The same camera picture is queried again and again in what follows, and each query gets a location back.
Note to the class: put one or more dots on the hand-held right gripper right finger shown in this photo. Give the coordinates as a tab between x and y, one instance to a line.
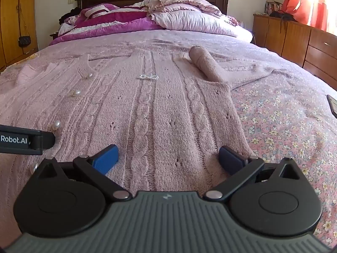
231	160

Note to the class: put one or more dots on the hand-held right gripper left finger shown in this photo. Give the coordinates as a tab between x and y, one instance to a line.
106	160

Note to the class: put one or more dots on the pink knitted sweater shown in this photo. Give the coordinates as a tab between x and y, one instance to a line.
147	105

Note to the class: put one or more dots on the dark clothes pile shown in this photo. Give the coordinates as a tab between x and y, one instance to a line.
69	14

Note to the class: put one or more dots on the pink floral bedspread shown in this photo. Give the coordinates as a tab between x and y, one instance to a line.
284	126

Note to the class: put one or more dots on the small black handbag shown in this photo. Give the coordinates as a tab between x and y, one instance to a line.
24	41

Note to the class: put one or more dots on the wooden nightstand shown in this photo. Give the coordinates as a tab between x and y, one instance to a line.
54	35

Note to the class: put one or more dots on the black smartphone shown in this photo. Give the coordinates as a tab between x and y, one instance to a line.
333	105

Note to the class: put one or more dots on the wooden wardrobe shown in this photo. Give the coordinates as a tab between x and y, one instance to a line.
13	13

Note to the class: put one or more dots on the wooden dresser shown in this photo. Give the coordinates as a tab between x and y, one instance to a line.
297	39

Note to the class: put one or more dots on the magenta striped blanket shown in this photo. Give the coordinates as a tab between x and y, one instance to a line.
115	22

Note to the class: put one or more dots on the white pillow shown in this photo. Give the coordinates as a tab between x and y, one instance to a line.
200	22

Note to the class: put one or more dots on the black bag on dresser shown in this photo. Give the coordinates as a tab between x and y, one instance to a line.
283	15

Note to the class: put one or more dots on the row of books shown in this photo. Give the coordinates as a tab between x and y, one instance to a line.
272	6

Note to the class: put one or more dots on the pink ruffled pillow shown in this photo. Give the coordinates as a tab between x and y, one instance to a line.
179	4

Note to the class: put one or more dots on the orange curtain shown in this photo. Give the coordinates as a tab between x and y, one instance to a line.
310	2

